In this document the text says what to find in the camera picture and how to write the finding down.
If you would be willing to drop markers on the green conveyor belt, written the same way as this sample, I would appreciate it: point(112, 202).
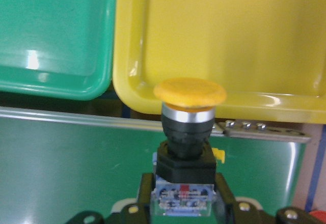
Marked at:
point(55, 165)

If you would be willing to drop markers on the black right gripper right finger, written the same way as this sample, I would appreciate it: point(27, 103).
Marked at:
point(228, 210)

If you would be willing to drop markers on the green plastic tray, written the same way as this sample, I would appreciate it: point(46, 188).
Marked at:
point(57, 48)

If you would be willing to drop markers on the yellow push button top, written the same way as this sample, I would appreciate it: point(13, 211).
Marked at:
point(185, 163)

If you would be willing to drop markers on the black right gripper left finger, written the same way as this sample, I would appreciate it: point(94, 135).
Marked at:
point(136, 212)

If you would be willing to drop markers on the yellow plastic tray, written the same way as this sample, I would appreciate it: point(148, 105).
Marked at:
point(269, 55)

